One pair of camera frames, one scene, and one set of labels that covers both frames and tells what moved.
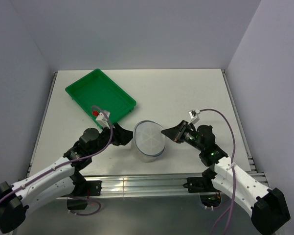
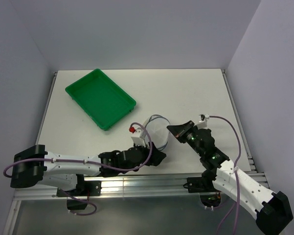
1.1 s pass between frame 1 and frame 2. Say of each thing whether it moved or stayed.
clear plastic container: moved
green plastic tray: stayed
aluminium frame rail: stayed
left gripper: moved
